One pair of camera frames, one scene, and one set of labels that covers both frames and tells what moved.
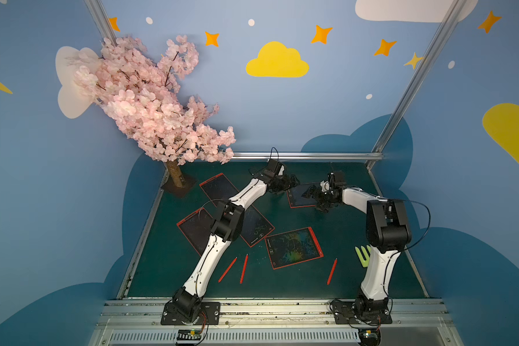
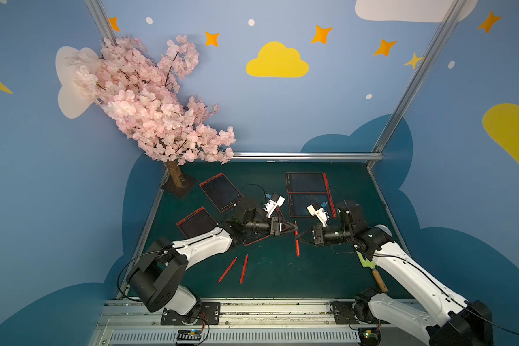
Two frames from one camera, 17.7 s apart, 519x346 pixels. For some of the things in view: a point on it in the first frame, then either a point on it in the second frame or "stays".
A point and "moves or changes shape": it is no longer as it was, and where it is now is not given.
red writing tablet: x=219 y=189 stays
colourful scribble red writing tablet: x=293 y=247 to x=299 y=202
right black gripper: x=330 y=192 to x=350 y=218
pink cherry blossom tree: x=140 y=92 stays
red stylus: x=241 y=279 stays
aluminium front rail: x=131 y=321 stays
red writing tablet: x=197 y=228 stays
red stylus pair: x=332 y=271 to x=296 y=238
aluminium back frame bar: x=305 y=156 stays
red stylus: x=316 y=241 moves or changes shape
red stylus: x=228 y=269 stays
